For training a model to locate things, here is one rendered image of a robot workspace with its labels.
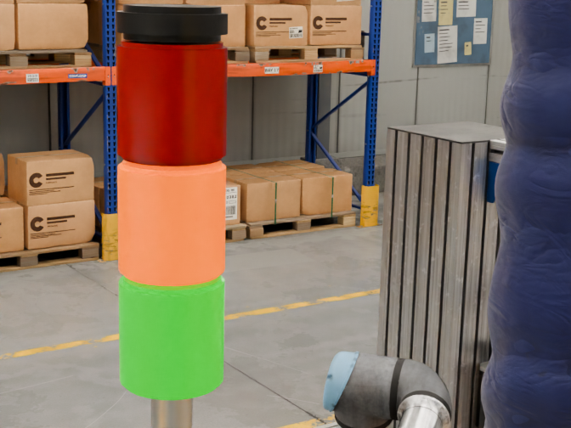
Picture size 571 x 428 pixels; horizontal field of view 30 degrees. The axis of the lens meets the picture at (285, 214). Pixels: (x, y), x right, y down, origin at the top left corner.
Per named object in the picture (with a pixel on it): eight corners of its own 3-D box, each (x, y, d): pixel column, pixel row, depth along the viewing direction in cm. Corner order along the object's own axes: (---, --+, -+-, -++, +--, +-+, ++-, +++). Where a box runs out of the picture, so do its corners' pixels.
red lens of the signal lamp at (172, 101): (155, 171, 46) (155, 46, 45) (97, 154, 50) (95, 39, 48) (248, 160, 49) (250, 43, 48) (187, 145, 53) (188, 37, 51)
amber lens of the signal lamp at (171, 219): (155, 294, 47) (155, 175, 46) (98, 268, 51) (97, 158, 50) (245, 276, 50) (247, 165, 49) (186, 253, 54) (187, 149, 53)
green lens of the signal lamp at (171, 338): (155, 410, 48) (155, 298, 47) (100, 377, 52) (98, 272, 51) (244, 386, 51) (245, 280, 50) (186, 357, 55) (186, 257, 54)
